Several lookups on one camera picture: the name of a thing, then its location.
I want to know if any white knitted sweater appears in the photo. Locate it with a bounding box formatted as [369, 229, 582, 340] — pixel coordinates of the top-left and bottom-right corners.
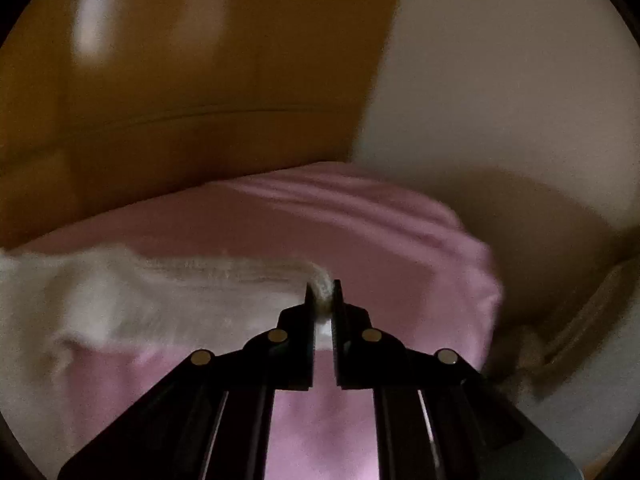
[0, 242, 335, 411]

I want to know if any pink bed sheet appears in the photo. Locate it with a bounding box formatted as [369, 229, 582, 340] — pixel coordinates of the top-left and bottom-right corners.
[1, 162, 502, 478]

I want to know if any brown wooden wardrobe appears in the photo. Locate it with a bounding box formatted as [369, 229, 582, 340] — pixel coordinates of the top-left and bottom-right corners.
[1, 0, 398, 248]

